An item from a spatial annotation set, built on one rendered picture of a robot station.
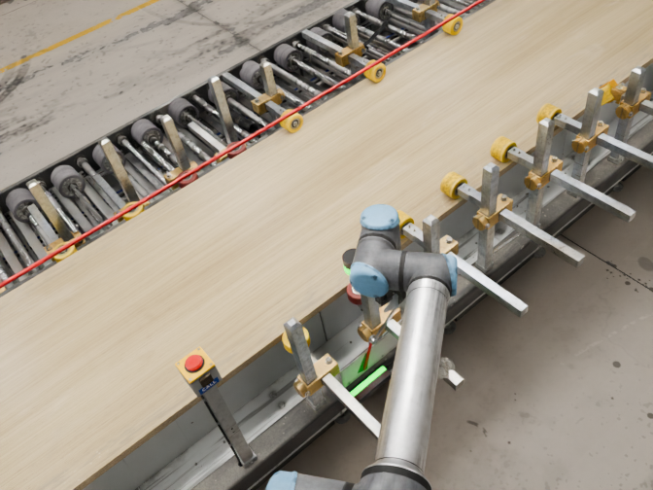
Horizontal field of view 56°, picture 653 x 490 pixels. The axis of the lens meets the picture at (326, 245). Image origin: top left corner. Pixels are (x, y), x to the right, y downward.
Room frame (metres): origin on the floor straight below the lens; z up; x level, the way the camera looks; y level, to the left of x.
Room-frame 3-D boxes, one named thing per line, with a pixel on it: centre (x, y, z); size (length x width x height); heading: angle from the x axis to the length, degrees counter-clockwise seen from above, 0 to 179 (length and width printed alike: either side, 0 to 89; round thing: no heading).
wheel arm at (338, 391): (0.89, 0.04, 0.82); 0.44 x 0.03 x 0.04; 30
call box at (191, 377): (0.82, 0.35, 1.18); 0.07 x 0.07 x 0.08; 30
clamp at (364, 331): (1.09, -0.11, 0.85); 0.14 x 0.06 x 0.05; 120
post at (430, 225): (1.20, -0.30, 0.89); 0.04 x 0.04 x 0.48; 30
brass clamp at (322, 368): (0.96, 0.11, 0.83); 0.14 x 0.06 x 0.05; 120
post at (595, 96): (1.58, -0.95, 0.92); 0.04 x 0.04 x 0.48; 30
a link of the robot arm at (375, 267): (0.90, -0.10, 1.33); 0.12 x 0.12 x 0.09; 68
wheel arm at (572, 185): (1.42, -0.80, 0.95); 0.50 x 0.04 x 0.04; 30
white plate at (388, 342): (1.04, -0.07, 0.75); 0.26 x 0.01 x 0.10; 120
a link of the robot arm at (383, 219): (1.01, -0.13, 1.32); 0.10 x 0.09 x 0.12; 158
